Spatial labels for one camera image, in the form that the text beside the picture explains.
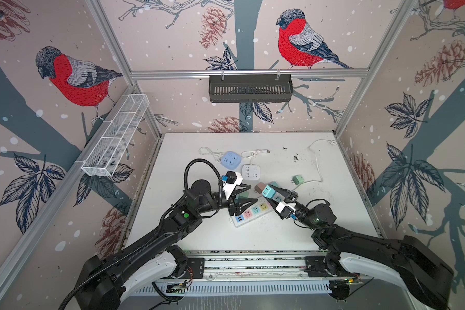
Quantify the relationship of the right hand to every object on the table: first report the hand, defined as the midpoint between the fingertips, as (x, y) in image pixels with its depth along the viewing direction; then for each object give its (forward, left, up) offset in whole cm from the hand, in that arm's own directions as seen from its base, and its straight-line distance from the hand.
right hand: (268, 190), depth 70 cm
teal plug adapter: (+16, -6, -21) cm, 27 cm away
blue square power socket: (+29, +18, -19) cm, 39 cm away
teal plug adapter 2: (-2, 0, +3) cm, 3 cm away
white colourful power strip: (+2, +1, -20) cm, 20 cm away
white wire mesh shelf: (+18, +63, +11) cm, 67 cm away
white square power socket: (+20, +7, -19) cm, 28 cm away
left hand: (-5, +6, +5) cm, 9 cm away
